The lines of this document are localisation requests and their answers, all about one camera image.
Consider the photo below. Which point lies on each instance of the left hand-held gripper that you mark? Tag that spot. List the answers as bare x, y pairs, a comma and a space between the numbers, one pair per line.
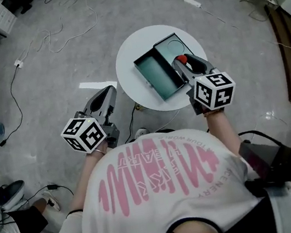
87, 136

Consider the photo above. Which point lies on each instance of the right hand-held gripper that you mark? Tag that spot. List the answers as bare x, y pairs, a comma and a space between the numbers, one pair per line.
215, 91

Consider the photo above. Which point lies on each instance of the small red object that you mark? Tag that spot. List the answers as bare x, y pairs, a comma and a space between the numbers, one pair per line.
181, 58

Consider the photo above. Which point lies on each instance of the dark green box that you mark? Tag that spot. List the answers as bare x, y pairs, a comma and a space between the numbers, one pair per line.
154, 72

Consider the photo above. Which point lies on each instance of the person's left forearm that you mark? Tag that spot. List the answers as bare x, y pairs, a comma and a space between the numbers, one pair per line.
89, 176

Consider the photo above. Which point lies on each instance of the person's right forearm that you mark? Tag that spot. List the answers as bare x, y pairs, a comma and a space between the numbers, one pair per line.
222, 133

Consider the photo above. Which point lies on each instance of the person's white shoe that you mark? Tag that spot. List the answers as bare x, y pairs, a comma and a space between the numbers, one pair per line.
141, 132

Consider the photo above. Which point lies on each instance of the thin metal bangle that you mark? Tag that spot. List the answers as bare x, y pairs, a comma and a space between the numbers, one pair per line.
100, 152

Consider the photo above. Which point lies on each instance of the round white side table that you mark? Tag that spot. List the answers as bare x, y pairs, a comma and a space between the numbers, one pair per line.
126, 55

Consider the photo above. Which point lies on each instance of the person's black trouser leg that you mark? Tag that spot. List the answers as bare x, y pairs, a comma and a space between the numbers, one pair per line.
167, 130

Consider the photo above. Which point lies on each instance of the long white power strip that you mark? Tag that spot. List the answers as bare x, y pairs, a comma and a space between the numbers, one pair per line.
192, 2

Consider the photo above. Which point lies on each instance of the white floor socket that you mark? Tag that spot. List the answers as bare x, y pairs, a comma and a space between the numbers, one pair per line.
19, 63

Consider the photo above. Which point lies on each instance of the person's white pink-print t-shirt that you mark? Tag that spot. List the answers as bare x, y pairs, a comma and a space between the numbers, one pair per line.
162, 194

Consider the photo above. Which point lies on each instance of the black elastic band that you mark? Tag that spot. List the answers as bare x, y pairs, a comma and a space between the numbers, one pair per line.
74, 212

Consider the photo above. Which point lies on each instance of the black waist pack device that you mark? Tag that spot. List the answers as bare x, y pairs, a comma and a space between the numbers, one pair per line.
279, 162

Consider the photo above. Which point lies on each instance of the grey white headset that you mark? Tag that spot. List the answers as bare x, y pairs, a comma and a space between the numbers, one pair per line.
11, 194

